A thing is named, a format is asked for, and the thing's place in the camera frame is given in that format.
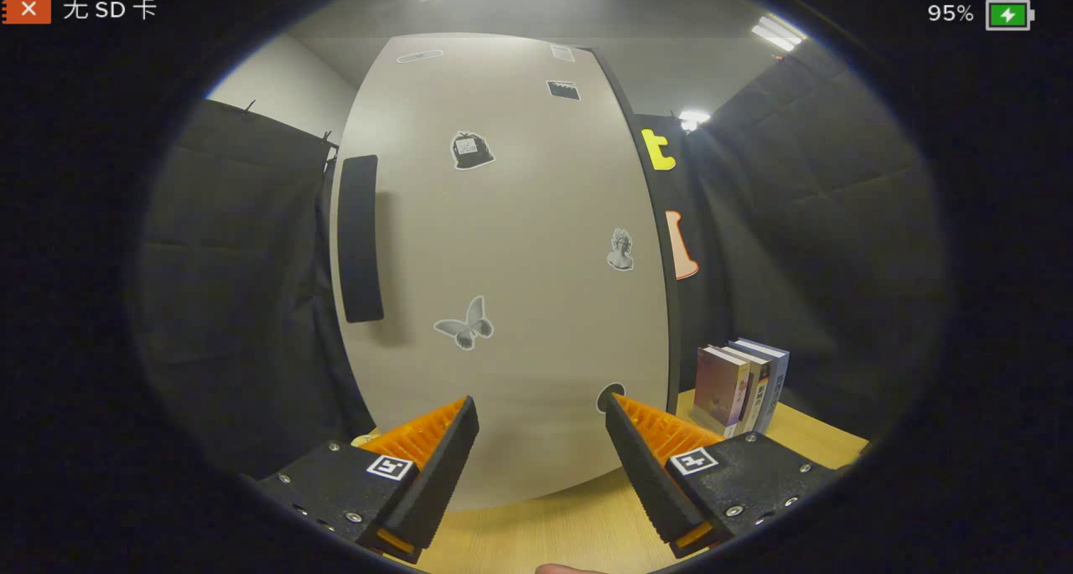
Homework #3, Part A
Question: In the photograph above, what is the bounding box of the blue grey book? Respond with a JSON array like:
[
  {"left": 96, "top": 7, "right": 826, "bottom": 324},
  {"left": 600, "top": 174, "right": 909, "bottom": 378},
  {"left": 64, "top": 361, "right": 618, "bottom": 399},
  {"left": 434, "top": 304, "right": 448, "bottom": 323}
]
[{"left": 738, "top": 338, "right": 791, "bottom": 435}]

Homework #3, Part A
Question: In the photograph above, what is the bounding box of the black door handle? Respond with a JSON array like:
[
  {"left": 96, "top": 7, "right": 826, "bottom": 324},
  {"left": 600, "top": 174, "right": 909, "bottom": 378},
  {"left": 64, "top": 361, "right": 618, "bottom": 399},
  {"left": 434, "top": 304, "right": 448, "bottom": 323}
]
[{"left": 337, "top": 155, "right": 386, "bottom": 324}]

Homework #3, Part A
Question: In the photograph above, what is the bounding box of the striped ceiling light panel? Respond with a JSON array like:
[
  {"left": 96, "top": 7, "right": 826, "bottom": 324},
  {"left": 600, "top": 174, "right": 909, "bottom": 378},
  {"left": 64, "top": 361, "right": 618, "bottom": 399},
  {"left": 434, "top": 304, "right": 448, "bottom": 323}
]
[{"left": 750, "top": 14, "right": 808, "bottom": 54}]

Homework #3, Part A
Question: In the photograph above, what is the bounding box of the black backdrop cloth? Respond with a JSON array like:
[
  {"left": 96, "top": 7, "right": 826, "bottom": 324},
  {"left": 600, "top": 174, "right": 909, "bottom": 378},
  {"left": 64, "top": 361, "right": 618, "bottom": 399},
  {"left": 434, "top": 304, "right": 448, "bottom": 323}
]
[{"left": 134, "top": 50, "right": 952, "bottom": 474}]

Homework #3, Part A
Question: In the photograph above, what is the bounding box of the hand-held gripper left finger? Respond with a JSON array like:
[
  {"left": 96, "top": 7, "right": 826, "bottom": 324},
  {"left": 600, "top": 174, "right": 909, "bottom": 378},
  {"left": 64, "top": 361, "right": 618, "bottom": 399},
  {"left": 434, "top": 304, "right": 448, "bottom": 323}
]
[{"left": 251, "top": 396, "right": 480, "bottom": 565}]

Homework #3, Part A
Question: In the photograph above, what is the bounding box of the light grey cabinet door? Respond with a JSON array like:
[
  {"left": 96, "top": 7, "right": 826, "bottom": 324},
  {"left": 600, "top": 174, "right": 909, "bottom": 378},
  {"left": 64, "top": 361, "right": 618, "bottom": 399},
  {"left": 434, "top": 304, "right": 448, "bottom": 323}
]
[{"left": 329, "top": 34, "right": 671, "bottom": 512}]

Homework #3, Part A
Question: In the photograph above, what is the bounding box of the dark grey cabinet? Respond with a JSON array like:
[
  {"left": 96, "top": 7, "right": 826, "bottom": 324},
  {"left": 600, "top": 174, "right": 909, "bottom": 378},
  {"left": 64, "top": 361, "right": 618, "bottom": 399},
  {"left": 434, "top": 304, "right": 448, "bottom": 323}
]
[{"left": 591, "top": 48, "right": 682, "bottom": 416}]

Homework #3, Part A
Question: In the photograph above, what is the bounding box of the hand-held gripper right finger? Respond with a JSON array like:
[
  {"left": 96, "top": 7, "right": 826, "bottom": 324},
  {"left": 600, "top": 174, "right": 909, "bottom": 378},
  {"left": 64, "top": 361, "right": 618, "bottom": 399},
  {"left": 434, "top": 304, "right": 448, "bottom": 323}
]
[{"left": 604, "top": 392, "right": 843, "bottom": 560}]

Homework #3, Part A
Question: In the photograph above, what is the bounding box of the white spine book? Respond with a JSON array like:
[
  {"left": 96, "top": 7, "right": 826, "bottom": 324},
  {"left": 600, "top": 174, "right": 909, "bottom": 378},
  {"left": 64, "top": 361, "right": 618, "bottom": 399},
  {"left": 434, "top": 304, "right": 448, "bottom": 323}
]
[{"left": 721, "top": 344, "right": 771, "bottom": 435}]

